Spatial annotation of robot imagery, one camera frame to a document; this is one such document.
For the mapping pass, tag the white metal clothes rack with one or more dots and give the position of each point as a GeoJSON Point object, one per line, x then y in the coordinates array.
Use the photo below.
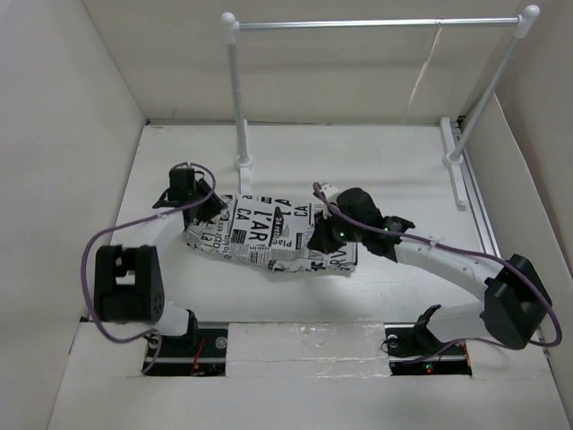
{"type": "Point", "coordinates": [341, 72]}

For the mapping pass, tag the newspaper print trousers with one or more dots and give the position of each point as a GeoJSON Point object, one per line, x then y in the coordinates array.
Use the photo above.
{"type": "Point", "coordinates": [268, 233]}

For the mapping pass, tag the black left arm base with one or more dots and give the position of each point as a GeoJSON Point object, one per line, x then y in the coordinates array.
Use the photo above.
{"type": "Point", "coordinates": [203, 356]}

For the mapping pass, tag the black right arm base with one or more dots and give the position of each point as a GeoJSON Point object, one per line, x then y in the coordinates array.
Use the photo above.
{"type": "Point", "coordinates": [413, 350]}

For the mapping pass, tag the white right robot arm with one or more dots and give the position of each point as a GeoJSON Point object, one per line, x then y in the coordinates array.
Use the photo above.
{"type": "Point", "coordinates": [511, 301]}

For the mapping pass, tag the aluminium rail right side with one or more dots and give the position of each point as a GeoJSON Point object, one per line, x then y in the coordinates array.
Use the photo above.
{"type": "Point", "coordinates": [477, 206]}

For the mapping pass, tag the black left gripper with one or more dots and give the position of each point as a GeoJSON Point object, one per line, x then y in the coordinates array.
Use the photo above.
{"type": "Point", "coordinates": [213, 208]}

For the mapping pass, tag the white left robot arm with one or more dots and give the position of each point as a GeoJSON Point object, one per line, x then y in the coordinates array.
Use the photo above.
{"type": "Point", "coordinates": [128, 283]}

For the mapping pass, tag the beige clothes hanger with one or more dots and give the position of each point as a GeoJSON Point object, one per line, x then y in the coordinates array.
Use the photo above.
{"type": "Point", "coordinates": [422, 73]}

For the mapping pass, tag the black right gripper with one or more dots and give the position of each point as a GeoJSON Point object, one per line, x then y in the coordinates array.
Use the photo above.
{"type": "Point", "coordinates": [320, 238]}

